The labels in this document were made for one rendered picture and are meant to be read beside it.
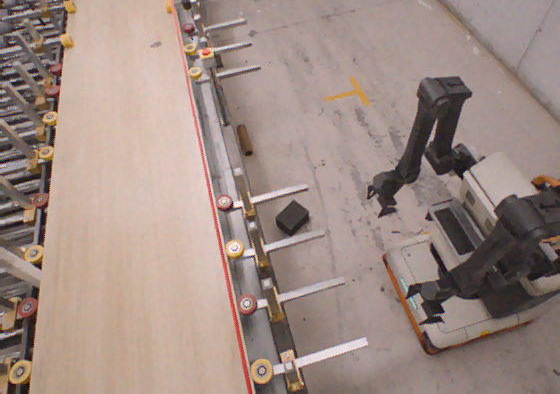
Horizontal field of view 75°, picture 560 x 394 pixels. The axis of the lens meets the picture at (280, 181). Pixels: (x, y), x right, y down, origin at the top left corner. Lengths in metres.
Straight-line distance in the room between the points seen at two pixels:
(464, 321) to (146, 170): 1.85
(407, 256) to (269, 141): 1.49
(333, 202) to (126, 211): 1.50
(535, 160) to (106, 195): 3.01
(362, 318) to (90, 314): 1.53
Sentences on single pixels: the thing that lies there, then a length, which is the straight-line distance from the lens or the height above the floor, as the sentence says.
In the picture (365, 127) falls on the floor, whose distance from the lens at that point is 3.24.
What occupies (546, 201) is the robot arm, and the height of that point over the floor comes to 1.61.
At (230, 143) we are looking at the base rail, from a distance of 2.24.
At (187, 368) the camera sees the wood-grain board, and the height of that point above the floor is 0.90.
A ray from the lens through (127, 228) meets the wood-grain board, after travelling 1.86.
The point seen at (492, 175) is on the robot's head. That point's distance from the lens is 1.37.
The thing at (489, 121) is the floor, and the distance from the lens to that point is 3.56.
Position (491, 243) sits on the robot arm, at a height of 1.48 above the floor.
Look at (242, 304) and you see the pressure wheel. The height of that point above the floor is 0.90.
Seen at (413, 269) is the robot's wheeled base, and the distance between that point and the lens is 2.32.
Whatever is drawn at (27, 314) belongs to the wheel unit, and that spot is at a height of 0.91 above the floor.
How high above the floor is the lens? 2.37
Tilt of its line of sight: 56 degrees down
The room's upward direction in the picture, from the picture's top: 7 degrees counter-clockwise
